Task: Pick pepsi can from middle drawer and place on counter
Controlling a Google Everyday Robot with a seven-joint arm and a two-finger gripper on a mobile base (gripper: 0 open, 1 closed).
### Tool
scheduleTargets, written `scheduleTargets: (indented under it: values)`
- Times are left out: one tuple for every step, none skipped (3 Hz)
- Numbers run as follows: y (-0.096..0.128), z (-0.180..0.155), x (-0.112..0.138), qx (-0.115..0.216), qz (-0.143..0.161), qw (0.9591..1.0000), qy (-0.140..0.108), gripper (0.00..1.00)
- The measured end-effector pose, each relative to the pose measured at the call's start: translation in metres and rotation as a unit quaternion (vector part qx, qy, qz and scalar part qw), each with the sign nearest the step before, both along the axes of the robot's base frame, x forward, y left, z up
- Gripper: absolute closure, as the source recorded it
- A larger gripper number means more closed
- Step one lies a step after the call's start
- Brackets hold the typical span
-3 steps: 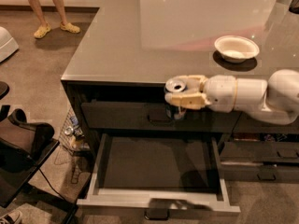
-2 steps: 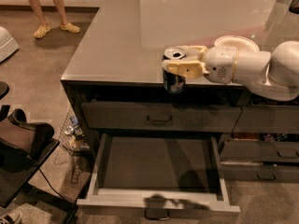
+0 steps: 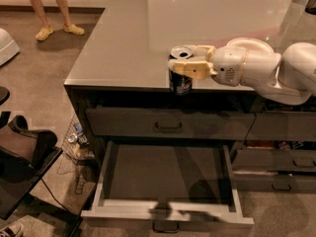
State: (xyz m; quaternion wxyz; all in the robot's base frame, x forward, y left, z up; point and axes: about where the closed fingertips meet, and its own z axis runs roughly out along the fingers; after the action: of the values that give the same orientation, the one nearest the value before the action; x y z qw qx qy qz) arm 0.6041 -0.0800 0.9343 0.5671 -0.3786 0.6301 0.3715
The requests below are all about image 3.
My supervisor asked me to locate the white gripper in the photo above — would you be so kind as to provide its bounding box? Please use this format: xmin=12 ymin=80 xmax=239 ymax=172
xmin=168 ymin=45 xmax=248 ymax=87

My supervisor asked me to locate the dark blue pepsi can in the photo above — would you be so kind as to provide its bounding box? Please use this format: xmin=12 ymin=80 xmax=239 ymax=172
xmin=168 ymin=45 xmax=193 ymax=96

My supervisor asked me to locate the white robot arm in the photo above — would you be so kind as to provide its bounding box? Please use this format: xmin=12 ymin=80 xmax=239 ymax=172
xmin=168 ymin=42 xmax=316 ymax=105

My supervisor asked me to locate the grey right top drawer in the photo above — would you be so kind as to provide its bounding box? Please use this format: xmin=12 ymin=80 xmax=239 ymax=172
xmin=246 ymin=112 xmax=316 ymax=141

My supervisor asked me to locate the grey counter cabinet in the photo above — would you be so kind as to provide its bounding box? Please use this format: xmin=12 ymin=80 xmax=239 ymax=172
xmin=65 ymin=0 xmax=316 ymax=237

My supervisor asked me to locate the grey right middle drawer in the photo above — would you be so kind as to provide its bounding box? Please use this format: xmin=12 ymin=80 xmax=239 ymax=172
xmin=232 ymin=148 xmax=316 ymax=173

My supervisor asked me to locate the closed grey top drawer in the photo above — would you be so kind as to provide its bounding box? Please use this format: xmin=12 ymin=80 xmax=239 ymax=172
xmin=86 ymin=108 xmax=255 ymax=140

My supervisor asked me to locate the grey right bottom drawer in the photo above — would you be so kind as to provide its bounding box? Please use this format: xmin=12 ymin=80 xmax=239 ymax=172
xmin=233 ymin=172 xmax=316 ymax=194

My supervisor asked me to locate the open grey middle drawer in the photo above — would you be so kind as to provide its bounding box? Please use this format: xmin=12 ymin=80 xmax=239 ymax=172
xmin=82 ymin=141 xmax=254 ymax=234

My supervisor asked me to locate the white paper bowl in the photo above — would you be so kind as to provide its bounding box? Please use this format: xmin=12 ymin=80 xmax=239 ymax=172
xmin=227 ymin=38 xmax=274 ymax=52

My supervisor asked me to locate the person right leg yellow clog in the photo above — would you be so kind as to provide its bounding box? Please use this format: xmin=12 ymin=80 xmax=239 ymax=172
xmin=30 ymin=0 xmax=53 ymax=41

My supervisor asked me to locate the person leg yellow clog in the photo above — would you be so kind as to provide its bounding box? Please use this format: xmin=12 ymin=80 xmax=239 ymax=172
xmin=55 ymin=0 xmax=85 ymax=36
xmin=30 ymin=0 xmax=53 ymax=41

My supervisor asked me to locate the person left leg yellow clog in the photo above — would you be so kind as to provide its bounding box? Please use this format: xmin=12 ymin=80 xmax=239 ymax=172
xmin=55 ymin=0 xmax=85 ymax=36

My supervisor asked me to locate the white rounded floor object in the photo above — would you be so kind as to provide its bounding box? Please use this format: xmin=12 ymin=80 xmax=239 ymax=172
xmin=0 ymin=29 xmax=20 ymax=66

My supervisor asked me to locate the black office chair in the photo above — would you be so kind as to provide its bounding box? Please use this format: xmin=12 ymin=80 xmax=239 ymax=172
xmin=0 ymin=86 xmax=83 ymax=237

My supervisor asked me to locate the grey sneaker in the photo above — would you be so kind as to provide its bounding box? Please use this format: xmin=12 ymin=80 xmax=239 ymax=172
xmin=0 ymin=222 xmax=24 ymax=237

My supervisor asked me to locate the black floor cable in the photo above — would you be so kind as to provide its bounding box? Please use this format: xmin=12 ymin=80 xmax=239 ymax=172
xmin=31 ymin=168 xmax=78 ymax=215

